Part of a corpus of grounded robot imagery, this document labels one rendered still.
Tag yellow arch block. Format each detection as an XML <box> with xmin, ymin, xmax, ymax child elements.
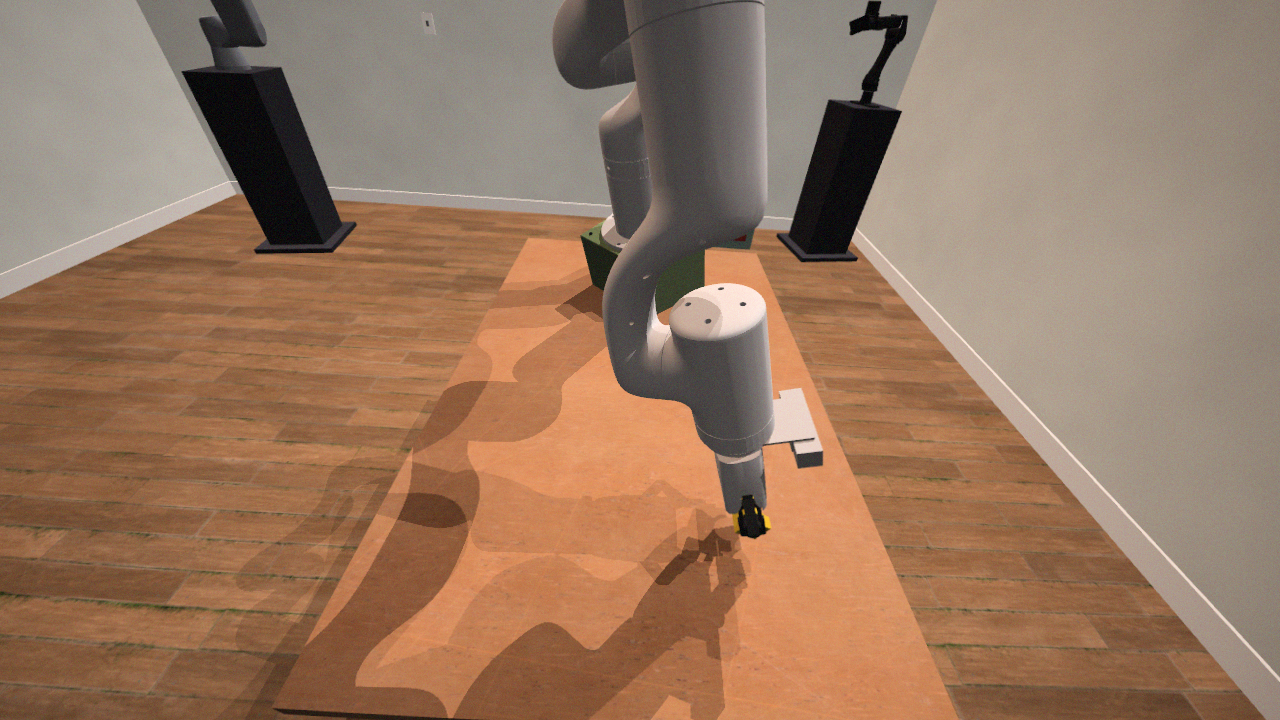
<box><xmin>732</xmin><ymin>510</ymin><xmax>771</xmax><ymax>536</ymax></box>

